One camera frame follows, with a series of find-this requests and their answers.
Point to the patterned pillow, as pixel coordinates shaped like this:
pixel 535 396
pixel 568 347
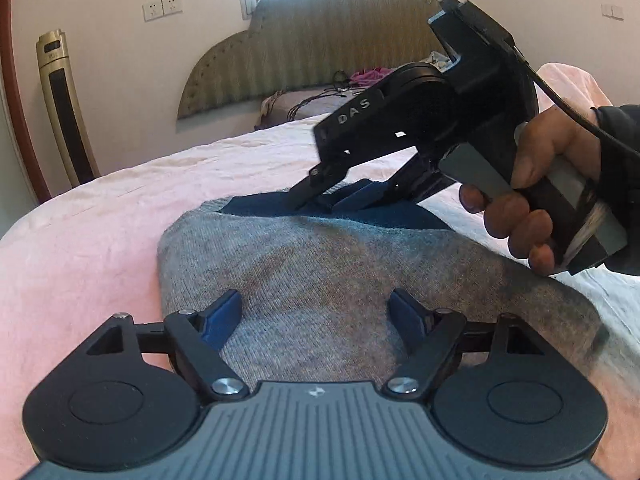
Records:
pixel 289 106

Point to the olive upholstered headboard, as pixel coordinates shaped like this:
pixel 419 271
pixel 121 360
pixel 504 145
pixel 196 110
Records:
pixel 296 44

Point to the grey navy knit sweater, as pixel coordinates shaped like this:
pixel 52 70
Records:
pixel 315 284

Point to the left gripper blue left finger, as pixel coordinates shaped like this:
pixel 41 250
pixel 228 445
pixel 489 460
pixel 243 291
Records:
pixel 196 339

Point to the magenta garment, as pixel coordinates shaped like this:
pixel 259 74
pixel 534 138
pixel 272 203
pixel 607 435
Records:
pixel 368 78

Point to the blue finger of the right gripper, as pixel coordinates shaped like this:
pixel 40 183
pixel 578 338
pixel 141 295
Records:
pixel 357 196

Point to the black sleeve forearm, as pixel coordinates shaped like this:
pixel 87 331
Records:
pixel 619 180

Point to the white wall sockets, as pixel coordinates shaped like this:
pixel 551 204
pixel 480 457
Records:
pixel 160 8

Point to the right hand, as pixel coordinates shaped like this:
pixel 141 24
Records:
pixel 550 134

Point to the white wall switch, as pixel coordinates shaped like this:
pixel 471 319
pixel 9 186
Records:
pixel 609 10

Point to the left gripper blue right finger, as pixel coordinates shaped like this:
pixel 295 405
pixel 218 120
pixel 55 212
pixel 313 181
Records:
pixel 431 339

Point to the pink bed sheet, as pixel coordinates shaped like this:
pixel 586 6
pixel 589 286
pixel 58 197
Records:
pixel 72 262

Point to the gold tower fan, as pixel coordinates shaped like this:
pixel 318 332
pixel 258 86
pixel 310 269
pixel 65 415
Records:
pixel 60 96

